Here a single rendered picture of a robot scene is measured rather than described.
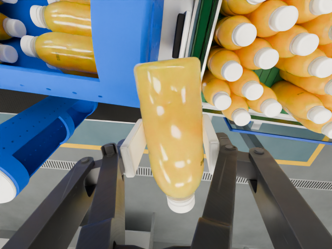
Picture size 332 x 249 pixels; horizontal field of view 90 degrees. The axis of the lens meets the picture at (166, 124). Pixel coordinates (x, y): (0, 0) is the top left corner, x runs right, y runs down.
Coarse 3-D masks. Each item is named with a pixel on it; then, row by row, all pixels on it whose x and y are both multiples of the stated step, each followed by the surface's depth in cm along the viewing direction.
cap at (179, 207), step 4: (168, 200) 23; (192, 200) 22; (168, 204) 23; (172, 204) 22; (176, 204) 22; (180, 204) 22; (184, 204) 22; (188, 204) 22; (192, 204) 22; (172, 208) 22; (176, 208) 22; (180, 208) 22; (184, 208) 22; (188, 208) 22; (180, 212) 22; (184, 212) 22
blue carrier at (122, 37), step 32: (32, 0) 41; (96, 0) 18; (128, 0) 18; (160, 0) 30; (32, 32) 44; (96, 32) 20; (128, 32) 19; (160, 32) 40; (0, 64) 24; (32, 64) 43; (96, 64) 22; (128, 64) 22; (64, 96) 31; (96, 96) 28; (128, 96) 27
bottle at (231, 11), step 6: (222, 0) 39; (228, 0) 35; (234, 0) 33; (240, 0) 32; (246, 0) 30; (222, 6) 40; (228, 6) 36; (234, 6) 34; (240, 6) 32; (246, 6) 32; (252, 6) 32; (258, 6) 32; (222, 12) 43; (228, 12) 39; (234, 12) 36; (240, 12) 34; (246, 12) 34
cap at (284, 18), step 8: (280, 8) 30; (288, 8) 29; (296, 8) 29; (272, 16) 31; (280, 16) 30; (288, 16) 30; (296, 16) 30; (272, 24) 31; (280, 24) 30; (288, 24) 30
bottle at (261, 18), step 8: (272, 0) 33; (280, 0) 32; (264, 8) 33; (272, 8) 32; (248, 16) 38; (256, 16) 34; (264, 16) 33; (256, 24) 35; (264, 24) 33; (264, 32) 34; (272, 32) 34
